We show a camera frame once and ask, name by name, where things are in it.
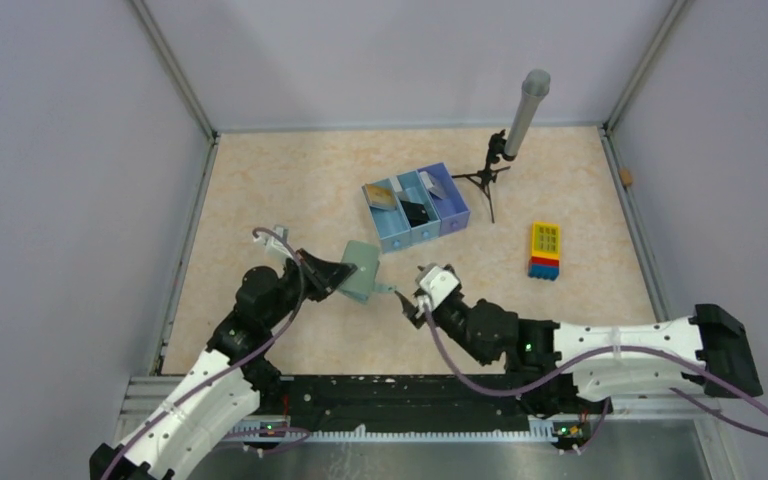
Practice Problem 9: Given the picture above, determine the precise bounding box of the light blue card tray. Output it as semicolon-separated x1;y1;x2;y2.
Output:
366;179;411;253

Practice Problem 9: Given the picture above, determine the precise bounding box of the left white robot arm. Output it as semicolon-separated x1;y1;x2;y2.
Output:
89;227;357;479

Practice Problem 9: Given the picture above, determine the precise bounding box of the small brown wall piece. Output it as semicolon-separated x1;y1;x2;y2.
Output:
618;168;634;188

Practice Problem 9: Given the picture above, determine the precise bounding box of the purple card tray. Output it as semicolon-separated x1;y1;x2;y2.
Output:
418;163;471;237

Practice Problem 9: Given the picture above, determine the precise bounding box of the grey cylinder on tripod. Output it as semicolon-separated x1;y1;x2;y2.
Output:
502;69;551;161

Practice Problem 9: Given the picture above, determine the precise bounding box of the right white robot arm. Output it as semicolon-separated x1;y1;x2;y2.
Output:
397;264;763;412

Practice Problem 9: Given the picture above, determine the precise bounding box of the green leather card holder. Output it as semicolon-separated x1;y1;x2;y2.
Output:
338;240;397;304

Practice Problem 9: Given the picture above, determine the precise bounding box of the coloured toy brick block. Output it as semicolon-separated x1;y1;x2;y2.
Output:
527;222;561;281

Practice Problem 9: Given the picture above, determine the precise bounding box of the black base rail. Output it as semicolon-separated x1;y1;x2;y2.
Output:
254;375;613;434

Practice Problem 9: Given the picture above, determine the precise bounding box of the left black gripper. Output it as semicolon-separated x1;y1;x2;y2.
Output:
264;247;357;328

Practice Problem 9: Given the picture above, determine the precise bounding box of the middle blue card tray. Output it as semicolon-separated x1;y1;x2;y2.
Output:
391;170;441;244

